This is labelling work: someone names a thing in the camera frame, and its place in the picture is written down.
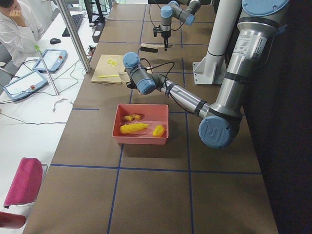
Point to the magenta cloth on stand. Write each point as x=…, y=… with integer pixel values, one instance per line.
x=26, y=183

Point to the yellow toy potato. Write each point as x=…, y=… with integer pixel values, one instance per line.
x=158, y=131

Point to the pink plastic bin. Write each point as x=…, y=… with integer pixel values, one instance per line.
x=154, y=114

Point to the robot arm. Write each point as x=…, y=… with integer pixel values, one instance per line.
x=240, y=32
x=173, y=10

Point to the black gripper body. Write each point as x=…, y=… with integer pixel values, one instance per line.
x=129, y=85
x=165, y=35

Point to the yellow plastic knife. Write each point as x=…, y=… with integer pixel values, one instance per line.
x=108, y=76

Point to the beige brush with black bristles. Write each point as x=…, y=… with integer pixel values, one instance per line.
x=153, y=48

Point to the wooden cutting board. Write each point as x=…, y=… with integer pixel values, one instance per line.
x=104, y=68

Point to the tan toy ginger root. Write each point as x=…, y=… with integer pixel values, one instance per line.
x=133, y=117

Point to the black computer mouse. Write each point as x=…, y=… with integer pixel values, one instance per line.
x=54, y=41

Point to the black keyboard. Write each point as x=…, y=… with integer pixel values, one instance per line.
x=77, y=21

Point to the far teach pendant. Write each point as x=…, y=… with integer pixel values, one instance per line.
x=53, y=58

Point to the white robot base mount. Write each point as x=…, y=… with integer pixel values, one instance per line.
x=210, y=70

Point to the yellow toy corn cob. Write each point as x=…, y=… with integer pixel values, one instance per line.
x=131, y=128

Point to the teach pendant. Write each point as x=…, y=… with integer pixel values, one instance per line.
x=53, y=58
x=25, y=86

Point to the black box with label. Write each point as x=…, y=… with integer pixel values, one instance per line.
x=97, y=32

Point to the near teach pendant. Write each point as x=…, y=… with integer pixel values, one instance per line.
x=25, y=86

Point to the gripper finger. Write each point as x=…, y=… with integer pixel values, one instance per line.
x=165, y=40
x=155, y=33

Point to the metal frame pole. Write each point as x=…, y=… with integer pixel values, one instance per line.
x=65, y=13

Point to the person in white shirt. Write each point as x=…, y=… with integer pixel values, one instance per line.
x=20, y=30

